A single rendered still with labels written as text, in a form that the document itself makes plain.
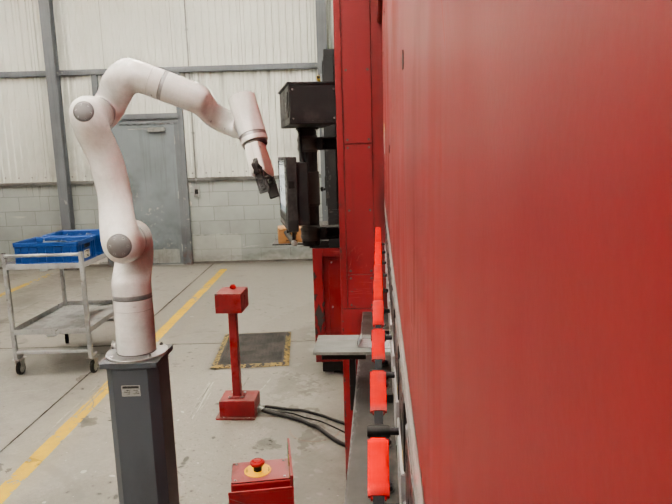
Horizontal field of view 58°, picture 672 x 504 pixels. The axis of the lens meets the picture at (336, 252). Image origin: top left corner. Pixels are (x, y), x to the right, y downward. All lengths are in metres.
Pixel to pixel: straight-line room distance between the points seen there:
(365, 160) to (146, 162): 6.89
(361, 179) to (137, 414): 1.40
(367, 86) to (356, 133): 0.21
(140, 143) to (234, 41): 2.02
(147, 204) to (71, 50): 2.43
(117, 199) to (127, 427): 0.71
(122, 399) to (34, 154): 8.22
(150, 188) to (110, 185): 7.49
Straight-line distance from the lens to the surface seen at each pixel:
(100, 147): 1.90
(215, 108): 1.95
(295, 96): 2.91
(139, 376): 1.98
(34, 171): 10.05
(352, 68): 2.76
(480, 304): 0.15
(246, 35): 9.23
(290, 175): 2.88
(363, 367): 2.13
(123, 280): 1.94
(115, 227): 1.87
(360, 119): 2.74
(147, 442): 2.06
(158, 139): 9.34
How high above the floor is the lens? 1.62
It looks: 9 degrees down
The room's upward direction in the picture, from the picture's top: 2 degrees counter-clockwise
